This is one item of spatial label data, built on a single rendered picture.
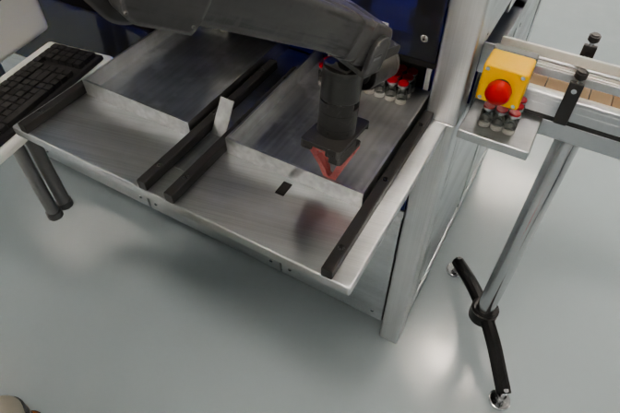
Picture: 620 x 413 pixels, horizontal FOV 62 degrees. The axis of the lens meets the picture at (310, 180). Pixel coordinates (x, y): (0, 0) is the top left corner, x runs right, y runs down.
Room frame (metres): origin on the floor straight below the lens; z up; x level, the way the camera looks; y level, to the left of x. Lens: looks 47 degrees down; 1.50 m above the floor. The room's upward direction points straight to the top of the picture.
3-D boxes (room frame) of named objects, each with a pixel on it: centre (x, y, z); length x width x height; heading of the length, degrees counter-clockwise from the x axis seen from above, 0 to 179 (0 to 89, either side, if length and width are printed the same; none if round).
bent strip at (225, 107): (0.67, 0.18, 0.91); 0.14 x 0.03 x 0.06; 149
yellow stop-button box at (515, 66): (0.72, -0.33, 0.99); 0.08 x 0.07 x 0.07; 150
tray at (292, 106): (0.74, -0.05, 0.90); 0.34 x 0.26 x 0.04; 150
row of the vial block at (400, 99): (0.83, -0.11, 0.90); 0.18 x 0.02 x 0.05; 60
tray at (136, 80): (0.90, 0.24, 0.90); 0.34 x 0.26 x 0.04; 150
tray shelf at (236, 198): (0.76, 0.13, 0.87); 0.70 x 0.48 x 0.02; 60
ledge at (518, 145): (0.74, -0.36, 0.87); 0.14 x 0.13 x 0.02; 150
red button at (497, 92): (0.68, -0.31, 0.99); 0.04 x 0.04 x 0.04; 60
